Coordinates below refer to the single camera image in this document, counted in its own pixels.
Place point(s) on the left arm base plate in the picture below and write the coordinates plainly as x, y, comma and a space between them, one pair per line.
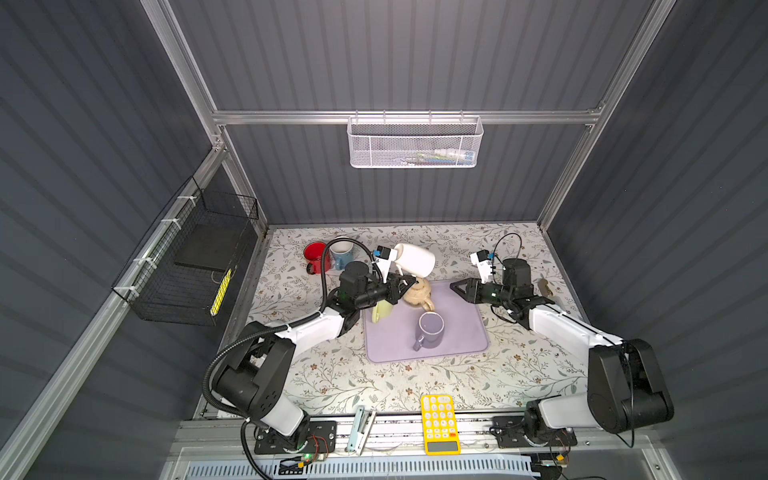
312, 437

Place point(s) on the purple mug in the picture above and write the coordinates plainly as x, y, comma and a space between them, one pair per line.
430, 330

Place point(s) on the white cream mug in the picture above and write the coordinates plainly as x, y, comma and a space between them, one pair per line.
414, 260

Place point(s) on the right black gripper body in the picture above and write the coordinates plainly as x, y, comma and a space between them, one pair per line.
493, 294

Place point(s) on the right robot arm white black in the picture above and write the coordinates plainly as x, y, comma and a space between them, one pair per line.
626, 389

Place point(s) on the light green stapler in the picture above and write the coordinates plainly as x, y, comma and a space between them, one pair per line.
363, 422

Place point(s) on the pens in white basket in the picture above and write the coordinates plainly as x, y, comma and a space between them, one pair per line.
449, 156

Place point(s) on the lilac plastic tray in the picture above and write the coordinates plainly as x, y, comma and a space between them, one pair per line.
393, 337

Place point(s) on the black wire side basket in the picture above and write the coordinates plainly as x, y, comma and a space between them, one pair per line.
174, 279

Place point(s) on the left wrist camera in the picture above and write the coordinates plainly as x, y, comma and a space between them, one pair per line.
384, 257

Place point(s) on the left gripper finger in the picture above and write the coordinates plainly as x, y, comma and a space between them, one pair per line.
396, 294
398, 279

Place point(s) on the white wire wall basket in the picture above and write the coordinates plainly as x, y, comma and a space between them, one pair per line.
378, 142

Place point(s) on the beige ceramic teapot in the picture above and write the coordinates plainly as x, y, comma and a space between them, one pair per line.
419, 295

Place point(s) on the light green mug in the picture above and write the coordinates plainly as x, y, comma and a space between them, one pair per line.
381, 310

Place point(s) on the yellow calculator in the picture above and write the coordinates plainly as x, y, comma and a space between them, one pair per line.
439, 425

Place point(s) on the red mug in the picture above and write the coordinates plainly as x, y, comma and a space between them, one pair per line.
317, 262

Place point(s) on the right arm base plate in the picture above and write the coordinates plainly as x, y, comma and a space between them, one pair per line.
518, 431

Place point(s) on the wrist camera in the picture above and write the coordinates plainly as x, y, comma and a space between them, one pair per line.
484, 261
384, 257

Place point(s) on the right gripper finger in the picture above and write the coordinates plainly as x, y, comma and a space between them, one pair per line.
467, 293
465, 284

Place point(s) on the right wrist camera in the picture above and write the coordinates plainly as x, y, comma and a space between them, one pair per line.
484, 261

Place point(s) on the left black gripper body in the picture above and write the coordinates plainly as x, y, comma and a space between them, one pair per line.
374, 294

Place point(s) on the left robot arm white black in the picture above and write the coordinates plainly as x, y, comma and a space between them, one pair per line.
247, 377

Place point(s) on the blue floral mug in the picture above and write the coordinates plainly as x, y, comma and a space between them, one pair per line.
342, 253

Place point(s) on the floral table mat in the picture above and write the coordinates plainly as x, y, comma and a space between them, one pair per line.
336, 376

